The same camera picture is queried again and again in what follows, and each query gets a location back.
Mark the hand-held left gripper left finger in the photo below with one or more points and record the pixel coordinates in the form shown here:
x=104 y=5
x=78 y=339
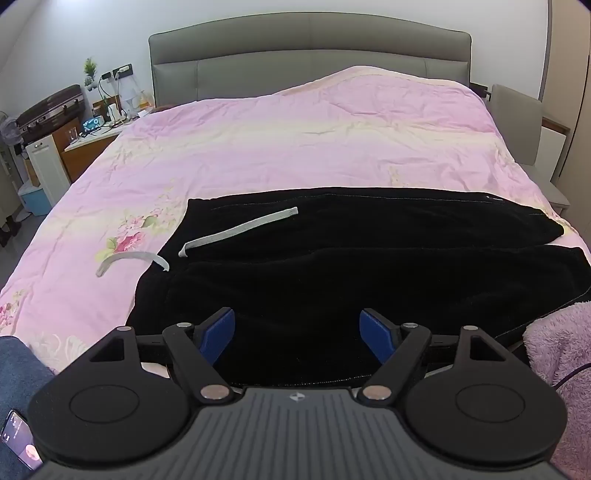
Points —
x=218 y=336

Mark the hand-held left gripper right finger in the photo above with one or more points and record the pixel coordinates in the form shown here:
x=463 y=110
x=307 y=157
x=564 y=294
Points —
x=376 y=336

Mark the pink fluffy garment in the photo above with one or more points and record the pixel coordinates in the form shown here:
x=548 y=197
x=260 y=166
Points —
x=565 y=341

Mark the person's leg in jeans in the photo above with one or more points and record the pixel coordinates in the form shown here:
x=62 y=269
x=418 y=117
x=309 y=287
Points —
x=21 y=378

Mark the pink floral blanket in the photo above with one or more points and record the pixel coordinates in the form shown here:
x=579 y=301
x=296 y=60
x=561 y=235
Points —
x=295 y=147

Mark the wooden nightstand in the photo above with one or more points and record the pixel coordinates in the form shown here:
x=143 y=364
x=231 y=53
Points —
x=85 y=154

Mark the smartphone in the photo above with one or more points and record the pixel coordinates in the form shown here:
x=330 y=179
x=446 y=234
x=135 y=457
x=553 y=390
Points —
x=16 y=438

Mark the blue bin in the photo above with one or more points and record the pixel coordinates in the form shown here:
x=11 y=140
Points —
x=34 y=199

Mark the black shoes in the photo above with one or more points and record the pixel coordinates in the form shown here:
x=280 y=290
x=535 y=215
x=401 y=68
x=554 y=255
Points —
x=7 y=233

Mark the white cabinet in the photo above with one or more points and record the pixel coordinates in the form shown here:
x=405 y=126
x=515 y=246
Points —
x=46 y=166

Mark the teal alarm clock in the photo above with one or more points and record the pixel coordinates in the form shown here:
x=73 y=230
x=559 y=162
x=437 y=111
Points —
x=92 y=123

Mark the grey upholstered chair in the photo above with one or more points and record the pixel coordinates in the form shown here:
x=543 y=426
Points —
x=515 y=124

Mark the white nightstand with wood top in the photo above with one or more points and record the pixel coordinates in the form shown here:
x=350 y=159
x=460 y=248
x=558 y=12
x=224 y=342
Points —
x=554 y=147

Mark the dark brown suitcase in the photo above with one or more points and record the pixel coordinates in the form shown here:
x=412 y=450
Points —
x=51 y=110

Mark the standing fan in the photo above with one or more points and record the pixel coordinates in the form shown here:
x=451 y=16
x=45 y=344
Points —
x=8 y=129

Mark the small green plant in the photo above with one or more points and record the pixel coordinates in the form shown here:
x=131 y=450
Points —
x=89 y=69

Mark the black wall socket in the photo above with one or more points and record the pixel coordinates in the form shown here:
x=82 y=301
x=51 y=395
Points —
x=117 y=73

